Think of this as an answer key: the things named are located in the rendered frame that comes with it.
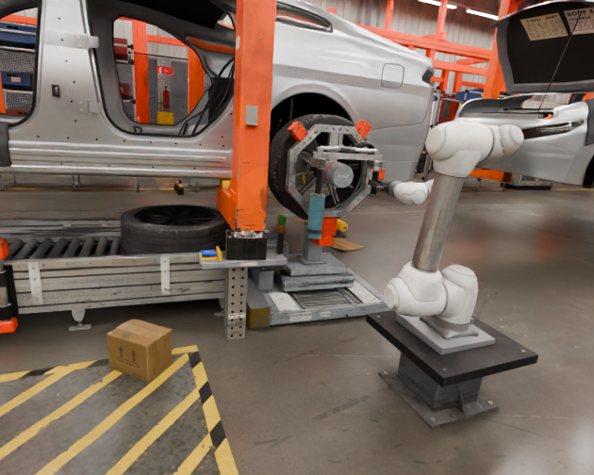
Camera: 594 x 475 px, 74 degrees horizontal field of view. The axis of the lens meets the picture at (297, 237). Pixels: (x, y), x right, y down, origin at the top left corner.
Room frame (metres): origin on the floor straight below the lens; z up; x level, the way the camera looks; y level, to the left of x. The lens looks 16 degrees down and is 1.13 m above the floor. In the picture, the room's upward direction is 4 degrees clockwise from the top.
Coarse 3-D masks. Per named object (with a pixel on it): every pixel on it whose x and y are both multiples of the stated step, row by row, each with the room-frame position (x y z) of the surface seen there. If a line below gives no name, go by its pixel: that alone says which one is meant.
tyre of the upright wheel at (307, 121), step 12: (300, 120) 2.48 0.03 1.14; (312, 120) 2.40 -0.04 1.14; (324, 120) 2.42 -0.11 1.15; (336, 120) 2.45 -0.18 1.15; (288, 132) 2.38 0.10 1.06; (276, 144) 2.43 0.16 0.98; (288, 144) 2.35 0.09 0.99; (276, 156) 2.34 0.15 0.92; (276, 168) 2.33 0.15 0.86; (276, 180) 2.33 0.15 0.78; (276, 192) 2.39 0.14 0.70; (288, 204) 2.36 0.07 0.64; (300, 216) 2.39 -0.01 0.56
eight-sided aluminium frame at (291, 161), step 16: (320, 128) 2.32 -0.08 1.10; (336, 128) 2.36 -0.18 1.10; (352, 128) 2.39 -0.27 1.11; (304, 144) 2.29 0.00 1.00; (288, 160) 2.30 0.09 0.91; (288, 176) 2.31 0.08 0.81; (368, 176) 2.45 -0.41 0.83; (288, 192) 2.32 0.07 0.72; (368, 192) 2.45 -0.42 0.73; (304, 208) 2.30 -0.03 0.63; (336, 208) 2.44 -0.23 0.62; (352, 208) 2.42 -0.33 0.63
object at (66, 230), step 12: (0, 228) 2.39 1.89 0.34; (12, 228) 2.41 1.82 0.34; (24, 228) 2.43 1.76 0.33; (36, 228) 2.46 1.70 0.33; (48, 228) 2.48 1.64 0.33; (60, 228) 2.51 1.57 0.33; (72, 228) 2.53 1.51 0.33; (84, 228) 2.55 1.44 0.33; (96, 228) 2.58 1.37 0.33; (108, 228) 2.61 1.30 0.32; (120, 228) 2.63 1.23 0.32
